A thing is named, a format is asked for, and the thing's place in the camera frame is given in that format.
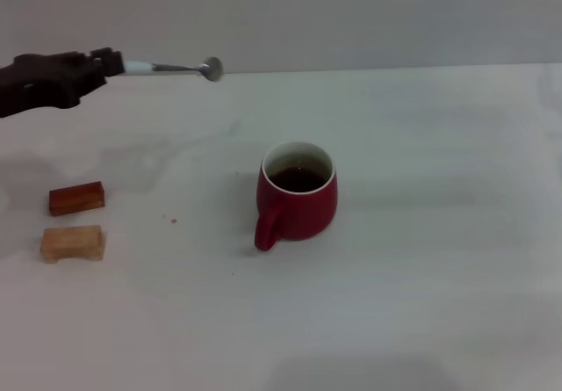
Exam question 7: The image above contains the dark red-brown wooden block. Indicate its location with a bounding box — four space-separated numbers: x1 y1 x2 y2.
48 181 106 217

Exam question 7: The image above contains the dark coffee liquid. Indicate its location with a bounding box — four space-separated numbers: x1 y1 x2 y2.
267 166 331 192

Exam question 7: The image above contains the metal spoon light blue handle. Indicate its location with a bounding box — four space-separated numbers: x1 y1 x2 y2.
121 56 226 83

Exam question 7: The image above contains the light tan wooden block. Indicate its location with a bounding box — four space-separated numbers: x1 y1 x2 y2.
40 224 106 264

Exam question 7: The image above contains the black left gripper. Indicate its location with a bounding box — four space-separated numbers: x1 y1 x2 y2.
0 47 126 119

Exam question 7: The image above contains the red ceramic mug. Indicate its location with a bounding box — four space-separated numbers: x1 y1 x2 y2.
254 141 339 252

